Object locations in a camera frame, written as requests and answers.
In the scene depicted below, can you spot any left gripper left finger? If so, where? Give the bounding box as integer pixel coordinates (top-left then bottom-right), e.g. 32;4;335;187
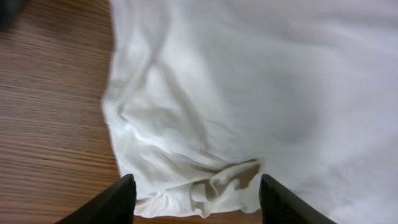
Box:
56;174;136;224

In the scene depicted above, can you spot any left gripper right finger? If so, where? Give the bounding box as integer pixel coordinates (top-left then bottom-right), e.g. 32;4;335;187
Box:
259;174;335;224

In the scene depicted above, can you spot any white t-shirt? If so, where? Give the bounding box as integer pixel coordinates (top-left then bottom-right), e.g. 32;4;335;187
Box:
103;0;397;223

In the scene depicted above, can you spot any black folded garment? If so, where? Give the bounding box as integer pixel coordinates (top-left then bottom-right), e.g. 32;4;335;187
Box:
0;0;27;30

